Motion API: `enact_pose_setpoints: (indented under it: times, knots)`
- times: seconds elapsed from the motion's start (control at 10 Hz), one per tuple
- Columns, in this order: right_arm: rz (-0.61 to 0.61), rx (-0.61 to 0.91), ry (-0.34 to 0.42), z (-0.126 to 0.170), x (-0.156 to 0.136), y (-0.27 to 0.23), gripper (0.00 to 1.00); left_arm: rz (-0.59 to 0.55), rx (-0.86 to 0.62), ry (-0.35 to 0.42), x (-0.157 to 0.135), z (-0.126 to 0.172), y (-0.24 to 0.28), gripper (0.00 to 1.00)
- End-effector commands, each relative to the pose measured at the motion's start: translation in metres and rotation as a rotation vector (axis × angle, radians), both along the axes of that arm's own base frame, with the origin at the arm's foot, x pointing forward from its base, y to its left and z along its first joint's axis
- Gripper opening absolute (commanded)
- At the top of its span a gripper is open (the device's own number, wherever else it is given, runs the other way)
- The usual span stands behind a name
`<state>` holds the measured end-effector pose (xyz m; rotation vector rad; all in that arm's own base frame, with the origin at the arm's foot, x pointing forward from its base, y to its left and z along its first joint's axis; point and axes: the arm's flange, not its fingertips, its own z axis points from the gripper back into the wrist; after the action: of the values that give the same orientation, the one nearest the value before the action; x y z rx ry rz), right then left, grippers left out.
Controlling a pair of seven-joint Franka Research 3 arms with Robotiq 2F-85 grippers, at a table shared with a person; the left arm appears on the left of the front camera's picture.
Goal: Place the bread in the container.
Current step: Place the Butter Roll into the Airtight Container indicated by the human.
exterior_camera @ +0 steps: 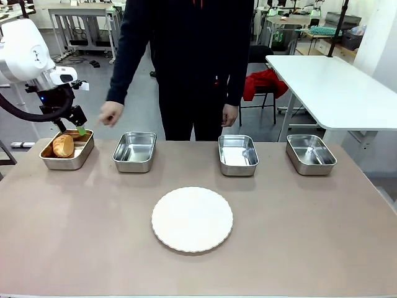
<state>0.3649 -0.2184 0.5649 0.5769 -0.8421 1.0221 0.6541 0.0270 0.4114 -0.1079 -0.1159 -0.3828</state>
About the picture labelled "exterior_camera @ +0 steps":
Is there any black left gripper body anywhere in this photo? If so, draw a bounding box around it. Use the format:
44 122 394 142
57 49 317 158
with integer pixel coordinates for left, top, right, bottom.
38 92 77 124

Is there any golden brown croissant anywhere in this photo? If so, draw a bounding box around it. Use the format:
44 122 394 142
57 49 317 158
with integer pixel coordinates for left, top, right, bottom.
51 133 75 158

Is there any person's right forearm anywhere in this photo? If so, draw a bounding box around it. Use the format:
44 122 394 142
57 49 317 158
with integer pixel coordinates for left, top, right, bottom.
106 43 140 106

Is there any person's left forearm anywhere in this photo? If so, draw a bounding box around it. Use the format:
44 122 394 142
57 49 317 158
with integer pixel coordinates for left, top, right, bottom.
225 61 251 108

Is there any rectangular steel container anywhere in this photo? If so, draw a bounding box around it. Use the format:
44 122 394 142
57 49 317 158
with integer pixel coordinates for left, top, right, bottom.
218 134 260 177
112 131 158 174
38 129 95 171
285 133 338 176

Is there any person's right hand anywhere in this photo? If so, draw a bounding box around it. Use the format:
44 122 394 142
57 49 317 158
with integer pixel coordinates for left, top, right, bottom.
94 101 125 129

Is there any person's left hand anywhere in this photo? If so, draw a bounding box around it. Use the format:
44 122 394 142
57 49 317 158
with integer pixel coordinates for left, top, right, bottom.
221 104 239 128

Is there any white power strip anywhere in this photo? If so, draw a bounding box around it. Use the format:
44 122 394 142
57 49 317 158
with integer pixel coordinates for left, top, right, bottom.
51 51 71 63

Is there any grey workshop desk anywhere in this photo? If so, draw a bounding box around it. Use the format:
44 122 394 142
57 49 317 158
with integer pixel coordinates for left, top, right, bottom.
48 6 120 65

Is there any person in dark clothes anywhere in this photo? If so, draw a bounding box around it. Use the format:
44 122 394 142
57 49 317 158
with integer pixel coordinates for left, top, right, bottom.
119 0 257 142

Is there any white scalloped round plate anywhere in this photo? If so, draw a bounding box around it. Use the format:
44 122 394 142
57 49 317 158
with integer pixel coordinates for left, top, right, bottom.
151 186 234 254

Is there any red cloth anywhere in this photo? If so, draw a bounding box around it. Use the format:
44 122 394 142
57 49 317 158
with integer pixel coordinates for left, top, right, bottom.
243 69 289 102

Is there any black chair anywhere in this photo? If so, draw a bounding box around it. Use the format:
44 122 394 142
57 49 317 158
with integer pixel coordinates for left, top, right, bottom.
240 45 279 125

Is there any large white side table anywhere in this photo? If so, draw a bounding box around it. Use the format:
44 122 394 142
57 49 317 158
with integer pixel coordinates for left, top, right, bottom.
265 55 397 144

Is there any teal green tray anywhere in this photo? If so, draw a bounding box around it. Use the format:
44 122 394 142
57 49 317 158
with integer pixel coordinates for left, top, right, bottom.
310 25 338 36

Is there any black tripod pole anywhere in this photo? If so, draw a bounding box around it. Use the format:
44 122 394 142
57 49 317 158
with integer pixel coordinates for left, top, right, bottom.
328 0 350 58

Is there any grey storage crate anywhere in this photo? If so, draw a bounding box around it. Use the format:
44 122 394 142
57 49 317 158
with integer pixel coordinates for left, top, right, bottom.
342 26 364 51

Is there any black braided cable hose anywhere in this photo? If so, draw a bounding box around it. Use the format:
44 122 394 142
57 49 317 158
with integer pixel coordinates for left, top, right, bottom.
0 91 76 124

